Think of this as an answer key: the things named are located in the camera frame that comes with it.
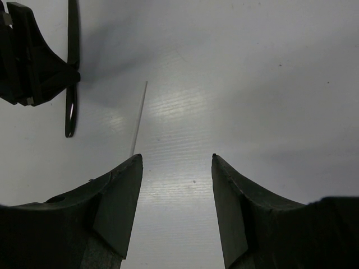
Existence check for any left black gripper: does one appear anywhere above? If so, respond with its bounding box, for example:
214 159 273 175
1 1 71 106

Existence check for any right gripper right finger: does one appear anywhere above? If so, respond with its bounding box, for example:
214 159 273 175
211 155 358 268

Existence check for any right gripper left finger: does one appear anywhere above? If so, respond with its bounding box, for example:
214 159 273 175
1 154 143 268

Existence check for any black knife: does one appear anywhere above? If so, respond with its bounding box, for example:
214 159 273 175
65 0 80 138

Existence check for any clear glass straw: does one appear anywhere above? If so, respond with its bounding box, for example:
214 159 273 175
130 81 148 156

